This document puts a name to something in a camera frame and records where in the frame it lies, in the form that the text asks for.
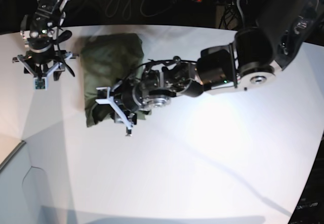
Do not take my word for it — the green t-shirt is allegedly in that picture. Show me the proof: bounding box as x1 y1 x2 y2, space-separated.
80 33 144 127

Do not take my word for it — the grey cardboard box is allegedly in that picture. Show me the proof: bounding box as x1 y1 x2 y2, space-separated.
1 141 78 223

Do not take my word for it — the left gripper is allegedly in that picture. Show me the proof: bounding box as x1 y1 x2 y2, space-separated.
96 79 152 136

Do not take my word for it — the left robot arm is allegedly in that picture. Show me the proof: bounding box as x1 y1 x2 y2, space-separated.
96 0 323 136

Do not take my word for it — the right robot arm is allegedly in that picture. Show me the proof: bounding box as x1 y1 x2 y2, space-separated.
13 0 77 89

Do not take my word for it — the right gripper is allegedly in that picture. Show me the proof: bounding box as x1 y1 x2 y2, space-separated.
12 51 78 81

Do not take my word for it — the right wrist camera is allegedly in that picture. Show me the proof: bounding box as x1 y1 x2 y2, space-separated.
33 77 48 90

